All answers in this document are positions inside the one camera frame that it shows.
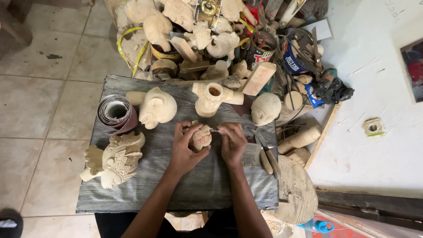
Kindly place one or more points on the turned wooden cylinder piece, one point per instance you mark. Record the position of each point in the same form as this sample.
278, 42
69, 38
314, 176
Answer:
299, 139

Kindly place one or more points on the black shoe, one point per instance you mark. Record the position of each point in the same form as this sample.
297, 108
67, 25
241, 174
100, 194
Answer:
10, 223

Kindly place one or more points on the tin can with red label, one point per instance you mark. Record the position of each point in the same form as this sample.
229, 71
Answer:
261, 51

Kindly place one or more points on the blue tin can with tools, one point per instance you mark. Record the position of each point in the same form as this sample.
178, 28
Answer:
292, 58

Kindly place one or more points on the ornate carved wooden bird figure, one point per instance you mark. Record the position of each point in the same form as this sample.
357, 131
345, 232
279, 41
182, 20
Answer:
114, 160

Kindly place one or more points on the round carved wooden head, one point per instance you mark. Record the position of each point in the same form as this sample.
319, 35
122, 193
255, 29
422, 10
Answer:
265, 109

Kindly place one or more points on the carved wooden elephant head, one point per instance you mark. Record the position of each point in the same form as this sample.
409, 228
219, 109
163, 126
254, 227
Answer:
155, 107

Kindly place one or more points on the blue plastic bottle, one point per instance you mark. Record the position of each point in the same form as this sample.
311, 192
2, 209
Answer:
317, 226

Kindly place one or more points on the person's black shorts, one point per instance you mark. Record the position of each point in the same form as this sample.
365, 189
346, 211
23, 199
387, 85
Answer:
109, 224

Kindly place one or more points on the framed picture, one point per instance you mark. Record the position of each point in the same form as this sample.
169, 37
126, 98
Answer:
413, 69

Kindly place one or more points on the small round wooden disc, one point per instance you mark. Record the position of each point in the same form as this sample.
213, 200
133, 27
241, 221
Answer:
293, 100

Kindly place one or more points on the grey sandpaper sheet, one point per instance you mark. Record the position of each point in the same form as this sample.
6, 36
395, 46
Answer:
251, 159

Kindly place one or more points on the heap of unfinished wooden carvings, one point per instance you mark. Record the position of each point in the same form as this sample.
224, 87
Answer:
185, 29

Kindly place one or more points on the black cloth bundle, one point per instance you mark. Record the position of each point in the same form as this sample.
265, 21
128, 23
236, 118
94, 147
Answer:
332, 88

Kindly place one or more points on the small metal carving tool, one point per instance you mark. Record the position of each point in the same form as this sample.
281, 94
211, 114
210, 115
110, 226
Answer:
214, 130

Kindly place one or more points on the long wooden slat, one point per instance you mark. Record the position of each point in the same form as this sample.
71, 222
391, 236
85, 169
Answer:
323, 135

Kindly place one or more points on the person's right hand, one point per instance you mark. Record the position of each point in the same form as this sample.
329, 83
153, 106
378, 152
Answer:
235, 147

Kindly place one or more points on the roll of brown sandpaper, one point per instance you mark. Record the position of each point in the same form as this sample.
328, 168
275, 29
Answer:
116, 113

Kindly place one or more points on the small carved wooden figure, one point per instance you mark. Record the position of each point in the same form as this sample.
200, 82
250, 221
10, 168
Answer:
202, 138

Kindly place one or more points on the rectangular pale wooden block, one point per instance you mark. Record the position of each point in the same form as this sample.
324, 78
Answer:
259, 78

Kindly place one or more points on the carved wooden torso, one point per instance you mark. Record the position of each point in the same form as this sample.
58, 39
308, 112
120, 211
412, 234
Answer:
211, 98

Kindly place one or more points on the white wall socket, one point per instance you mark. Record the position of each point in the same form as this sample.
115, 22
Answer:
373, 127

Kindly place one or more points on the white paper sheet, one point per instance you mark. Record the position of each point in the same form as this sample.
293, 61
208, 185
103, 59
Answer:
318, 29

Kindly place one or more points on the round wooden stump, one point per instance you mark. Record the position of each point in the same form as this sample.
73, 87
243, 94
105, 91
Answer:
295, 190

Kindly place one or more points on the card with golden mask print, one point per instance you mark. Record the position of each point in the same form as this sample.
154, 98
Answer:
207, 12

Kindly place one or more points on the person's left hand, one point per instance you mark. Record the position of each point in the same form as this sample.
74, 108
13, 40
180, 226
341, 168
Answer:
181, 152

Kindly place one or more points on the dark brown sandpaper piece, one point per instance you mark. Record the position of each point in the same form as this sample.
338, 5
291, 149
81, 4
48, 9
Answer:
244, 106

